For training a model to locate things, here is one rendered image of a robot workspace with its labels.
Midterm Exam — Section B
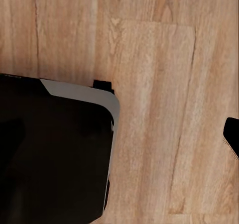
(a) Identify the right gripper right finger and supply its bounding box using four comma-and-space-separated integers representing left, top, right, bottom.
223, 117, 239, 158

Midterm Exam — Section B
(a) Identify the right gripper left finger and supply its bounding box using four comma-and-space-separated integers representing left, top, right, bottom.
0, 117, 26, 177

